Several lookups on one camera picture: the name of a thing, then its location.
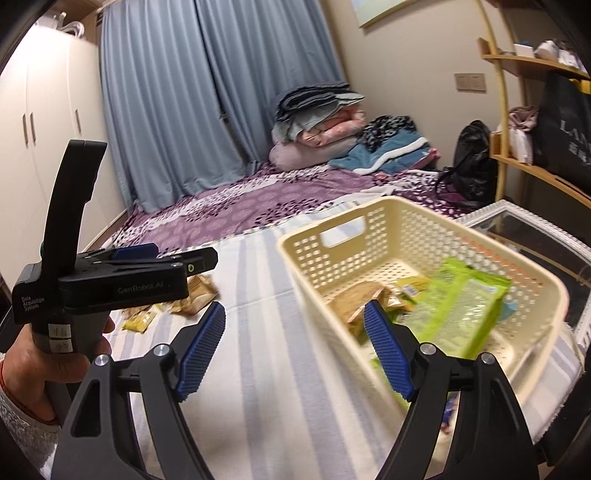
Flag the clear cookie bag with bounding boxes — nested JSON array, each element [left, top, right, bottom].
[[329, 281, 387, 344]]

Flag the yellow biscuit packet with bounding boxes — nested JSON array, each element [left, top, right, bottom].
[[122, 310, 156, 334]]

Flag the white wardrobe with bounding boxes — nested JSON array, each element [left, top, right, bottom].
[[0, 26, 107, 286]]

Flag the wall socket plate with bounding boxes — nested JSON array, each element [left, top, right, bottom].
[[454, 73, 487, 93]]

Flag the wooden shelf unit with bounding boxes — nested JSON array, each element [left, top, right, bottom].
[[476, 1, 590, 208]]

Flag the purple floral bedsheet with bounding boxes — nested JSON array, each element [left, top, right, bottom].
[[103, 164, 469, 254]]

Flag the framed wall picture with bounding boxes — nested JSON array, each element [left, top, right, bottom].
[[351, 0, 408, 28]]

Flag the leopard print cloth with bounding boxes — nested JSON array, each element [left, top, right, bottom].
[[360, 115, 417, 152]]

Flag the white framed mirror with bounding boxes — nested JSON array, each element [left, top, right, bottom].
[[459, 200, 590, 351]]

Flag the pink clothes on shelf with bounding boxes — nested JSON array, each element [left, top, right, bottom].
[[508, 106, 538, 165]]

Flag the blue white striped sheet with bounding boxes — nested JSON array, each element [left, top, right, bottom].
[[105, 225, 583, 480]]

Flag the blue folded blanket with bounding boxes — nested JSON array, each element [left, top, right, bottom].
[[329, 129, 431, 176]]

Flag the brown paper snack packet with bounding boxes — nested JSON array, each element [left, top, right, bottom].
[[169, 274, 218, 316]]

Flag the white sneaker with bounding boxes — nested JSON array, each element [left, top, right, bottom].
[[534, 40, 560, 62]]

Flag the cream perforated plastic basket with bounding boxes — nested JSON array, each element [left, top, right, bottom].
[[277, 197, 569, 411]]

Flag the person's left hand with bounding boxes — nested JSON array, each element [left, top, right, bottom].
[[1, 324, 90, 424]]

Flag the black backpack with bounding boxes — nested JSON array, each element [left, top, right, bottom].
[[434, 120, 498, 210]]

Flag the folded quilt pile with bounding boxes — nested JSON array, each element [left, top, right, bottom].
[[269, 82, 366, 171]]

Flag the blue curtain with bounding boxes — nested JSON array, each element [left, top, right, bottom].
[[99, 1, 344, 213]]

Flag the green snack bag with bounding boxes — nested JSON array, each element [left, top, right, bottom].
[[399, 257, 512, 359]]

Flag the black LANWEI tote bag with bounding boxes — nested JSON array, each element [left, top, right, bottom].
[[532, 72, 591, 195]]

